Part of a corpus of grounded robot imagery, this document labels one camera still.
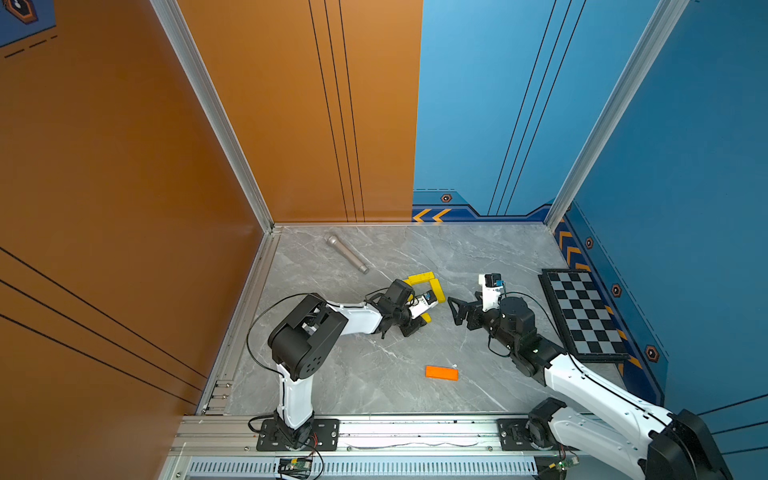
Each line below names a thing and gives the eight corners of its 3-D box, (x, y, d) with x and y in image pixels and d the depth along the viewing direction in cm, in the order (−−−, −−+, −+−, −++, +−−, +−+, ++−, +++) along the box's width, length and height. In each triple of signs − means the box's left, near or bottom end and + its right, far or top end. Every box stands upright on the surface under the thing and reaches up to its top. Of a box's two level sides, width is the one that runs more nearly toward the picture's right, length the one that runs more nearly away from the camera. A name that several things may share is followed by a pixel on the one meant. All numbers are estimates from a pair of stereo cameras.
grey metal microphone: (365, 275, 107) (364, 270, 104) (328, 242, 117) (327, 237, 115) (370, 271, 108) (369, 266, 106) (333, 239, 118) (332, 234, 116)
